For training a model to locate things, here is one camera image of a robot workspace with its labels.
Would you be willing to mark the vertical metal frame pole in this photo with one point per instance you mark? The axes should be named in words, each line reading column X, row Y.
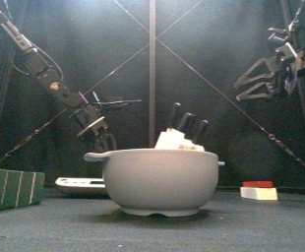
column 152, row 65

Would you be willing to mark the red topped white sushi piece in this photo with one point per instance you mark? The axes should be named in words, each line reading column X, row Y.
column 259, row 190

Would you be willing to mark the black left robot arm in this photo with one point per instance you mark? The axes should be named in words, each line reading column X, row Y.
column 39, row 64

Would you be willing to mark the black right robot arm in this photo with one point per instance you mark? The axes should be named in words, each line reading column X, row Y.
column 291, row 29

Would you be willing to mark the white crumpled cloth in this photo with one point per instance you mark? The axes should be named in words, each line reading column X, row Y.
column 173, row 139

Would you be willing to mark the green white striped block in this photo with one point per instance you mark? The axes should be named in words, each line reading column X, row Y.
column 13, row 188

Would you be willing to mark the white toy stove black top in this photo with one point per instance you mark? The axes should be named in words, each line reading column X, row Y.
column 81, row 185

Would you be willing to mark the pale blue plastic bowl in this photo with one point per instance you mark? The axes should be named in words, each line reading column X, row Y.
column 160, row 180

